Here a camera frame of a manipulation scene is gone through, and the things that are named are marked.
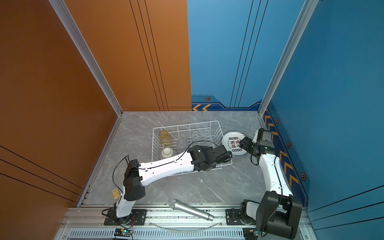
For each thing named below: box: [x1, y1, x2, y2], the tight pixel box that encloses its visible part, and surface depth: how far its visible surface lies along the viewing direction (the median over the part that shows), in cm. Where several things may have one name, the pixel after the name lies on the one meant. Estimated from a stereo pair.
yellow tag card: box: [112, 187, 121, 200], surface depth 82 cm
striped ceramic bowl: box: [161, 147, 174, 158], surface depth 91 cm
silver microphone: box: [169, 199, 214, 222], surface depth 75 cm
